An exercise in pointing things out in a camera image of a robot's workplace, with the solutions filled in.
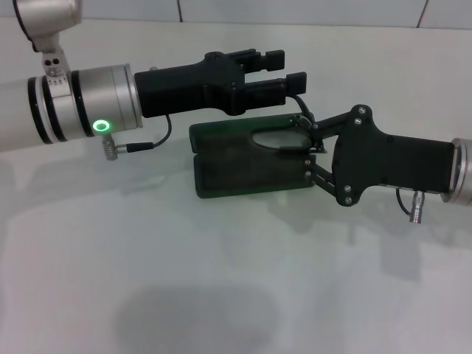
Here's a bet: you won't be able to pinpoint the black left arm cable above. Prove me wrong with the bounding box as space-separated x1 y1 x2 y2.
101 114 171 162

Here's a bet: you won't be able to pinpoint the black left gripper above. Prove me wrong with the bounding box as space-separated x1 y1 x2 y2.
133 48 286 119

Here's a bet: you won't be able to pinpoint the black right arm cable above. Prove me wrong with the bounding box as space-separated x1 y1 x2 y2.
395 187 426 224

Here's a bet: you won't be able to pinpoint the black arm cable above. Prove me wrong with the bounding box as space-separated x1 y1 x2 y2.
101 114 171 162
395 187 426 224

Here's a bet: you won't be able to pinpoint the black glasses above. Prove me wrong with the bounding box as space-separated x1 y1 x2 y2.
250 94 327 154

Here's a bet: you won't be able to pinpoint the green glasses case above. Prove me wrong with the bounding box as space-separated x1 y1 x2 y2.
188 113 319 200

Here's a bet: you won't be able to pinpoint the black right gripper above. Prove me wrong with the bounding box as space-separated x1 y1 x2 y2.
290 104 457 207

